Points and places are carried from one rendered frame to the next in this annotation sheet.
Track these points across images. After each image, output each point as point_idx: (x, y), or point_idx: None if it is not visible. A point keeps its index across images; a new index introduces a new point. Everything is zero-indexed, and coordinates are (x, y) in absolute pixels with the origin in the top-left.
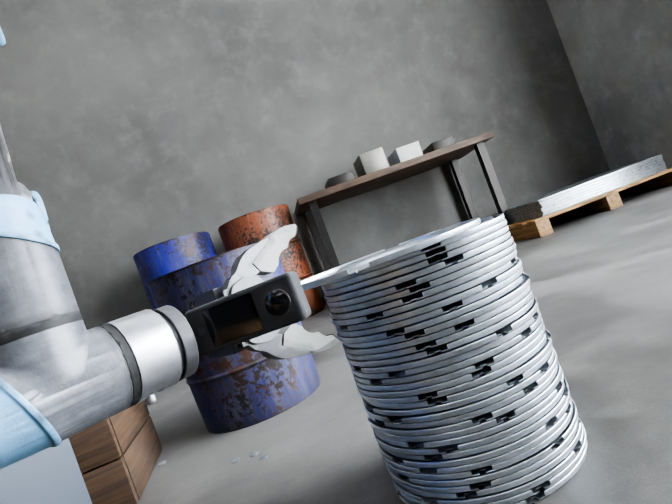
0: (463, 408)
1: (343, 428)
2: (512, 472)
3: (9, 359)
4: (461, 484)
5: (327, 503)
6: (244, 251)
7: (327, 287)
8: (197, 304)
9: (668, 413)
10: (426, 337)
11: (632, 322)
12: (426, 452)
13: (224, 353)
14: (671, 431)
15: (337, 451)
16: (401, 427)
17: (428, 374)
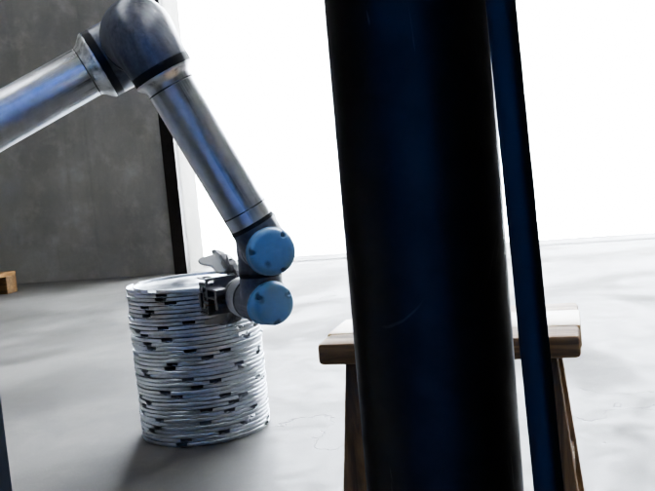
0: (252, 370)
1: (25, 454)
2: (262, 407)
3: (282, 281)
4: (245, 415)
5: (131, 464)
6: (229, 258)
7: (183, 294)
8: (216, 282)
9: (276, 396)
10: (244, 328)
11: None
12: (232, 397)
13: (228, 311)
14: (287, 399)
15: (62, 458)
16: (218, 385)
17: (242, 350)
